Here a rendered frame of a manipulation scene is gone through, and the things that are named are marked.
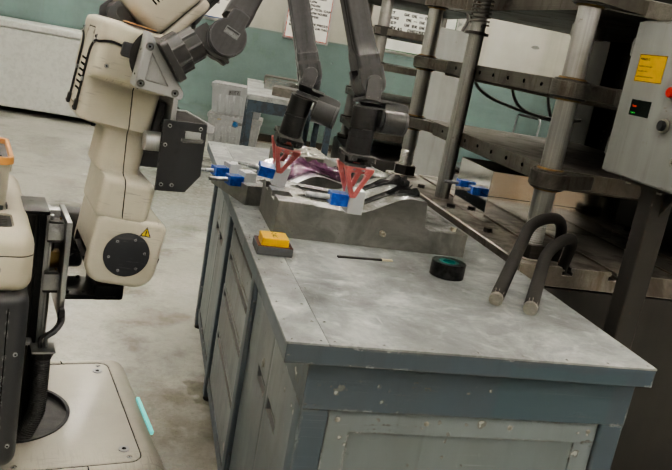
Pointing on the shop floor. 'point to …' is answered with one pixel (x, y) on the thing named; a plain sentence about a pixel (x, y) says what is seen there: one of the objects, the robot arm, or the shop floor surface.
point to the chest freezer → (37, 65)
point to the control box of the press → (642, 169)
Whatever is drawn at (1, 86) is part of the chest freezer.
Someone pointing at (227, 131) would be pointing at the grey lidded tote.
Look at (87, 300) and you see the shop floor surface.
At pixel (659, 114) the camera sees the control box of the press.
